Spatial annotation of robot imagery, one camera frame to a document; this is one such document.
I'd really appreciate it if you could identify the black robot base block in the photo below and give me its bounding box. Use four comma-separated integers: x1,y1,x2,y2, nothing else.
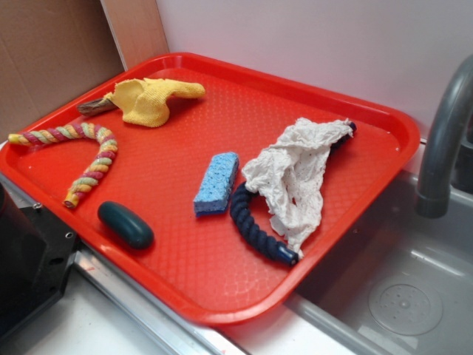
1,187,79,342

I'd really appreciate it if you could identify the yellow cloth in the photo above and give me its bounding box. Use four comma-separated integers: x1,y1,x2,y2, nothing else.
101,78,205,128

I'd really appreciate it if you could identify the red plastic tray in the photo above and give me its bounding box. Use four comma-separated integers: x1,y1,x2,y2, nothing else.
1,53,420,325

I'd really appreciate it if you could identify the blue sponge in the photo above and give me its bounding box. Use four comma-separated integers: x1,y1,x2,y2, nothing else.
193,152,239,217

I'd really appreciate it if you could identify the white crumpled paper towel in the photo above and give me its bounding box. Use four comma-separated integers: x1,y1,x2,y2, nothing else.
242,118,355,257

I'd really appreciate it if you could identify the dark green oval soap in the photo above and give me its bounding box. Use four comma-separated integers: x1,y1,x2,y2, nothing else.
98,201,154,250

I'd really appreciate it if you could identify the brown cylindrical stick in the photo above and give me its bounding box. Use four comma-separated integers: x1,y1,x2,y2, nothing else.
76,98,118,117

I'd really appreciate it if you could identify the grey plastic sink basin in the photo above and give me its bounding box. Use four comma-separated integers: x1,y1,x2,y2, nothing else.
286,153,472,354

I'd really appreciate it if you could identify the grey toy faucet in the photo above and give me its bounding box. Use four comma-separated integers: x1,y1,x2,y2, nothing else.
415,56,472,218

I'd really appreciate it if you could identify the brown cardboard panel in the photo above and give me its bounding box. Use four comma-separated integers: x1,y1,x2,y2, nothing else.
1,1,123,141

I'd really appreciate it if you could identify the navy blue twisted rope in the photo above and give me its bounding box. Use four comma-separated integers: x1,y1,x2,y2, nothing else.
229,121,358,266

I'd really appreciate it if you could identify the multicolour twisted rope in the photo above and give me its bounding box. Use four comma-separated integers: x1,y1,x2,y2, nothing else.
7,122,119,209

